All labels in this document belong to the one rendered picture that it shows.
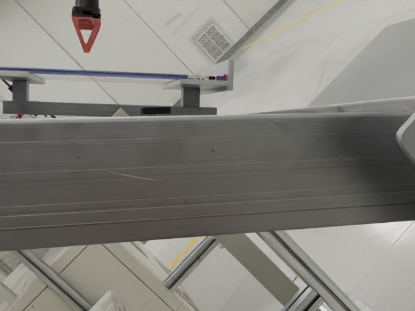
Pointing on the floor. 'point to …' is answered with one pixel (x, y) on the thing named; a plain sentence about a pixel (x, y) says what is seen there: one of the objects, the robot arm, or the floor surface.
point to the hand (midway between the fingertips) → (86, 47)
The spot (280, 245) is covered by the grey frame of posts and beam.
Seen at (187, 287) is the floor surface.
